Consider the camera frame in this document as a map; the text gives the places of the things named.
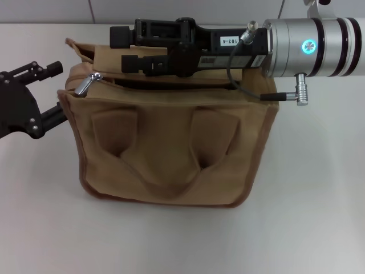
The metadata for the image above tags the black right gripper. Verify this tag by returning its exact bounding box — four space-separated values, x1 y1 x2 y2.
168 17 272 78

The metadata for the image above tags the grey cable with silver plugs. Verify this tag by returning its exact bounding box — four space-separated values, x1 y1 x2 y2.
228 19 309 107

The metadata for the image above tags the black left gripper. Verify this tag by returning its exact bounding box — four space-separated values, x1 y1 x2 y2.
0 61 68 140

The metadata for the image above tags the right wrist camera mount bracket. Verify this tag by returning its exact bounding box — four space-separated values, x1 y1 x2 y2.
303 0 339 19

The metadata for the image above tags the silver metal zipper pull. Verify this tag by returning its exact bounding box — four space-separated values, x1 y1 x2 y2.
74 72 103 96

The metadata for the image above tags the khaki canvas food bag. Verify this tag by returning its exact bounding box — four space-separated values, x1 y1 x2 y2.
56 38 280 209

